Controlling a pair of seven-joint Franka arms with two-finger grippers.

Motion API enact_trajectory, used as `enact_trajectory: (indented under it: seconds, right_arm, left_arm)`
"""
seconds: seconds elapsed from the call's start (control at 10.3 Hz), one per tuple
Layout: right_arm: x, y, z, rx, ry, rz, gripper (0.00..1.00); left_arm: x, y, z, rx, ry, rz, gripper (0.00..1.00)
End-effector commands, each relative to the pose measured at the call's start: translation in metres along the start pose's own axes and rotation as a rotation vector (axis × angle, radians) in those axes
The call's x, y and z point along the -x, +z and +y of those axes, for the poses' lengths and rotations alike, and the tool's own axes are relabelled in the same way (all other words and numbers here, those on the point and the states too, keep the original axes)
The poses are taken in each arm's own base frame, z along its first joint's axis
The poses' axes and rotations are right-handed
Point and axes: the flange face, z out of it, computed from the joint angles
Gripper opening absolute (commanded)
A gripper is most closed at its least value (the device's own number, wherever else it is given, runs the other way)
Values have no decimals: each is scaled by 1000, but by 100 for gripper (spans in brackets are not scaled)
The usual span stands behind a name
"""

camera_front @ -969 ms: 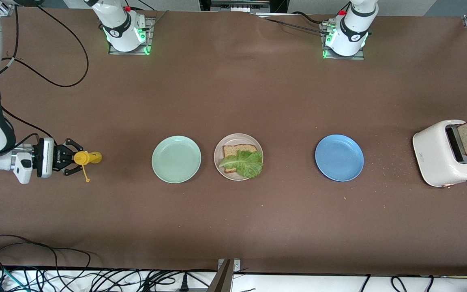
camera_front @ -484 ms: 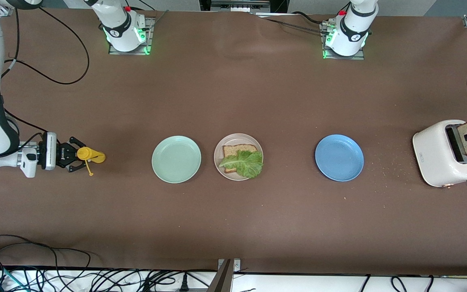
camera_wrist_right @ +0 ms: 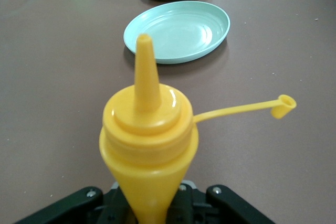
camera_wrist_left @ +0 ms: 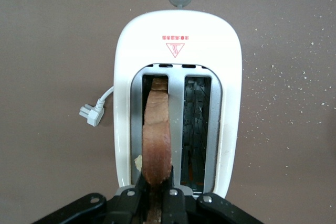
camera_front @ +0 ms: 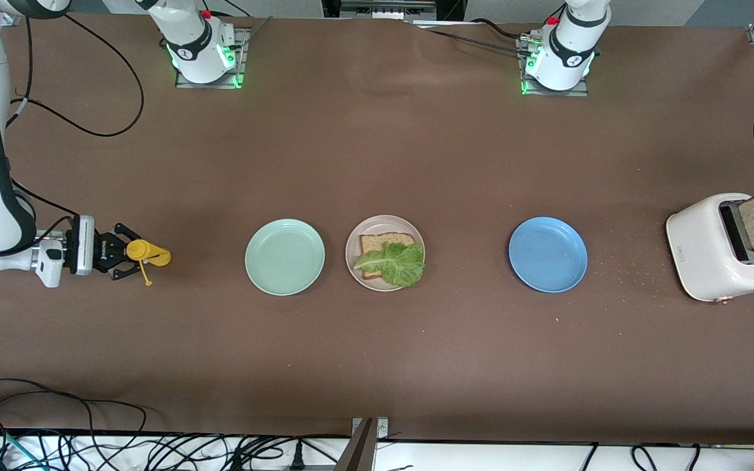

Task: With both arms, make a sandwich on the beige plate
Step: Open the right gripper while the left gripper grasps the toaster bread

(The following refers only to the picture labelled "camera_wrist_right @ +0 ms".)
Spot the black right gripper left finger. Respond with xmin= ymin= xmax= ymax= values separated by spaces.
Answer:
xmin=15 ymin=181 xmax=139 ymax=224

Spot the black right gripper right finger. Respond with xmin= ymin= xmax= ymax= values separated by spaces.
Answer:
xmin=165 ymin=180 xmax=276 ymax=224

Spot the yellow mustard squeeze bottle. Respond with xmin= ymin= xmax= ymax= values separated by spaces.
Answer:
xmin=98 ymin=34 xmax=298 ymax=224

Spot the mint green plate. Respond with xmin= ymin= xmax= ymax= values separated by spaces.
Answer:
xmin=122 ymin=1 xmax=231 ymax=65

